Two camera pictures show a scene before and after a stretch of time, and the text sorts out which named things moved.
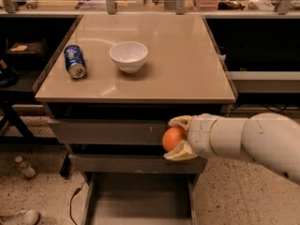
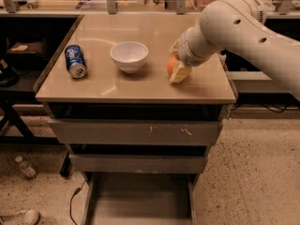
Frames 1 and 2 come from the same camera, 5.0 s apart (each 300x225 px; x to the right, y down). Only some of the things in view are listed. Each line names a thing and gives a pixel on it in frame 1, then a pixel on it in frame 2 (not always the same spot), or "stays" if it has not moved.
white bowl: (129, 55) stays
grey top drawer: (109, 132) stays
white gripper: (200, 135) to (187, 50)
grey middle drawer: (136, 164) stays
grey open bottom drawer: (140, 198) stays
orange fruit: (172, 136) to (171, 65)
